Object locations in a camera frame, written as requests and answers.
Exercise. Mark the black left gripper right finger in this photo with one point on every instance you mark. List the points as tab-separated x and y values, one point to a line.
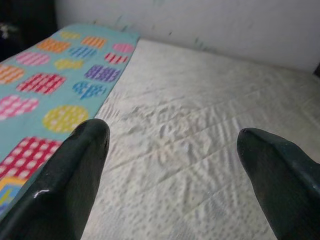
287	190

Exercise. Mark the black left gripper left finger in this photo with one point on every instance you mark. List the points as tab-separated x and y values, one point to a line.
62	190

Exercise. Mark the teal patterned blanket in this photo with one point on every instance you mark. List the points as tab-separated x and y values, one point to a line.
50	100

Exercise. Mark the grey quilted mattress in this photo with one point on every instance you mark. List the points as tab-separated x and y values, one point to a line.
187	120

